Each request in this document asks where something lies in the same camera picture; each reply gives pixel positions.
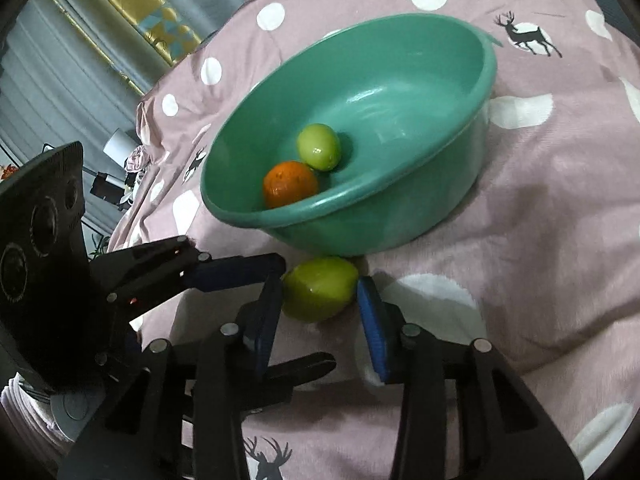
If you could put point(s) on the small black device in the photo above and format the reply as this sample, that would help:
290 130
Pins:
107 185

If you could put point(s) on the pink dotted deer blanket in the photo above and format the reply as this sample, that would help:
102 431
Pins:
550 210

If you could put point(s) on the white cloth pile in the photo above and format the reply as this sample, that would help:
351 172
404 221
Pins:
30 410

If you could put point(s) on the green mango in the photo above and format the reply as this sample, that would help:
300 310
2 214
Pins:
320 287
319 146

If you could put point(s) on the green plastic basin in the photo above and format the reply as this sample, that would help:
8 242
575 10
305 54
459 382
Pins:
400 110

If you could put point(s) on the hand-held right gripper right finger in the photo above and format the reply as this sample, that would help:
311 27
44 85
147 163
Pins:
372 330

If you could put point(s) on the yellow patterned curtain panel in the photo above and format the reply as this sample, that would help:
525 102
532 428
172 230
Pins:
145 5

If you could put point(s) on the white cup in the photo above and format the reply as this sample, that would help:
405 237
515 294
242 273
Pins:
120 144

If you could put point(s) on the orange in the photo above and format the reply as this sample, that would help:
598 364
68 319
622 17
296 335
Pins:
291 184

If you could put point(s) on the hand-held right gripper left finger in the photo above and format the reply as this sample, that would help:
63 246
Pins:
265 320

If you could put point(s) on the pink cloth flower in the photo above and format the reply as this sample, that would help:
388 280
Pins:
137 157

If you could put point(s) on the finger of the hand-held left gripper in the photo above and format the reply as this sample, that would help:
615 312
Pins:
305 367
230 272

